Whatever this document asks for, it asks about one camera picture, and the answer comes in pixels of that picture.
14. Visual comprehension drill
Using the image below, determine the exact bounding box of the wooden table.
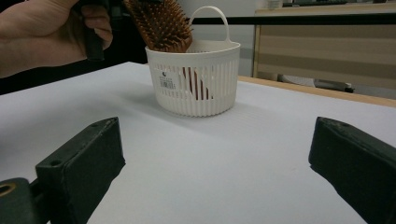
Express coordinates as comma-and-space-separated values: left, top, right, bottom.
237, 76, 396, 109

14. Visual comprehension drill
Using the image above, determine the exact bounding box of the black metal frame bar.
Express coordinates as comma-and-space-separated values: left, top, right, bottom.
189, 13, 396, 27

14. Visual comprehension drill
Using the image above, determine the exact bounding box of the wooden cabinet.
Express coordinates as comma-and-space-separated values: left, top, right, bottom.
252, 1, 396, 91

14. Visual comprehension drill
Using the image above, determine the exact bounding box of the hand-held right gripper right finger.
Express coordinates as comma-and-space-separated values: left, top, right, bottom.
308, 116, 396, 224

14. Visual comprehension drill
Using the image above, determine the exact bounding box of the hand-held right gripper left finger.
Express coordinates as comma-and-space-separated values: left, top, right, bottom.
35, 117, 127, 224

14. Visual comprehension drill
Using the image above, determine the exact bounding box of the white table board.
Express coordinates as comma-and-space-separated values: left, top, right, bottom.
0, 61, 396, 224

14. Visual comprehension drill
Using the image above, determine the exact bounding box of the brown wooden hairbrush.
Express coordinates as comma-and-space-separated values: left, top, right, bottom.
122, 0, 213, 101

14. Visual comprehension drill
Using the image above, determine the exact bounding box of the white plastic basket with handle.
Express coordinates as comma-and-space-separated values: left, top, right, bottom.
145, 6, 242, 119

